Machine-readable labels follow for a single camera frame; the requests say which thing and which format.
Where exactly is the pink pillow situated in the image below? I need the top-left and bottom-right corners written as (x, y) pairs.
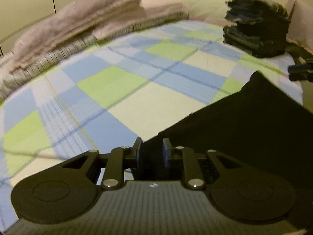
top-left (285, 0), bottom-right (313, 47)

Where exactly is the stack of folded dark clothes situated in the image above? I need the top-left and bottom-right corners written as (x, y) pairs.
top-left (223, 0), bottom-right (292, 59)

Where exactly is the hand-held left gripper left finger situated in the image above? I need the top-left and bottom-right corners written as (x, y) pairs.
top-left (61, 138), bottom-right (144, 190)

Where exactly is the black sweater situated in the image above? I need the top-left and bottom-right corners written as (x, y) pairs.
top-left (142, 70), bottom-right (313, 227)

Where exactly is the white striped duvet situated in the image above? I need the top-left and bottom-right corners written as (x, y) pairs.
top-left (0, 0), bottom-right (236, 101)

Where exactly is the bed with plaid sheet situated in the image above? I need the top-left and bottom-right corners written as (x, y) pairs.
top-left (0, 20), bottom-right (304, 227)

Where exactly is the cream wardrobe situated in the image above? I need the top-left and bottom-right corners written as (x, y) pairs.
top-left (0, 0), bottom-right (111, 55)

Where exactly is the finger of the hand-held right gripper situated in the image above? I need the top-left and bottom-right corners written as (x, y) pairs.
top-left (288, 63), bottom-right (313, 81)

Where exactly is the pink blanket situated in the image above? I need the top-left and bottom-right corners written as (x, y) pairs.
top-left (11, 0), bottom-right (189, 69)

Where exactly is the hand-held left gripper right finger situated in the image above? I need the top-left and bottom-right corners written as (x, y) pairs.
top-left (162, 138), bottom-right (248, 190)

